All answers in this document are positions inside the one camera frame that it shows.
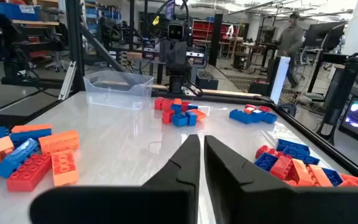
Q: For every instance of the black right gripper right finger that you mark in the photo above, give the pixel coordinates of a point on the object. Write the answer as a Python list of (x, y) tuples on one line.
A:
[(259, 205)]

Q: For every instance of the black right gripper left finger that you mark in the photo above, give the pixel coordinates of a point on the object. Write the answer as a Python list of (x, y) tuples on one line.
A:
[(166, 202)]

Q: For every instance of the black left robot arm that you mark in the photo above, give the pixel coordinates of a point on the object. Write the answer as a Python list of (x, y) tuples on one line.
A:
[(179, 77)]

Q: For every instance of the shelf with red bins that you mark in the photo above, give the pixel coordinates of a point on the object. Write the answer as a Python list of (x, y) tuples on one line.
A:
[(202, 31)]

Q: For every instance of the dark blue box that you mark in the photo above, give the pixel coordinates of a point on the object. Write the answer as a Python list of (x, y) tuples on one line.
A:
[(207, 83)]

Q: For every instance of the small orange block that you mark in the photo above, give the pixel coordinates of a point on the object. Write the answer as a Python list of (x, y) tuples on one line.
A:
[(249, 110), (177, 101)]

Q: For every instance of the small blue block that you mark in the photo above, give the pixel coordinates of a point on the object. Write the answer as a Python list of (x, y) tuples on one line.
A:
[(176, 108), (193, 107), (180, 120), (192, 118)]

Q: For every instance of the clear plastic bin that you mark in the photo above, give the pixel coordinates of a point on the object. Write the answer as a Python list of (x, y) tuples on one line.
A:
[(120, 93)]

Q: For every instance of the medium blue block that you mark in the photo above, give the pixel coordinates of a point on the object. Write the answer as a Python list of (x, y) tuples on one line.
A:
[(267, 118), (240, 117)]

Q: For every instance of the silver aluminium extrusion piece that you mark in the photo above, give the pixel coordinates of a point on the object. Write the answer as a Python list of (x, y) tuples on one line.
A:
[(67, 81)]

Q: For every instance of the white upright panel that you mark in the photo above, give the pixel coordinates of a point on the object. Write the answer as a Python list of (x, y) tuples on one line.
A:
[(281, 79)]

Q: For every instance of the person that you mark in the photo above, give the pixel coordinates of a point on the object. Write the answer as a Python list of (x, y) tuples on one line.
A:
[(291, 43)]

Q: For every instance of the black monitor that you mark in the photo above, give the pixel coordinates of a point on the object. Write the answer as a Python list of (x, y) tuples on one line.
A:
[(319, 34)]

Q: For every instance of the blue storage bins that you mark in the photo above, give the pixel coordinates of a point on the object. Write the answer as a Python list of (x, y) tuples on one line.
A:
[(14, 11)]

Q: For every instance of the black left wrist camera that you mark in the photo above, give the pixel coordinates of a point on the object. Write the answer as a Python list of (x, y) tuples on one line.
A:
[(176, 31)]

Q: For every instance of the black aluminium table frame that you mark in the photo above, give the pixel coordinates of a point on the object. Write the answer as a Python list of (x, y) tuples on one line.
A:
[(75, 46)]

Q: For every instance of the black stand post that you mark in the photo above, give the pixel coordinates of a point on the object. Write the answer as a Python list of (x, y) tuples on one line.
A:
[(340, 93)]

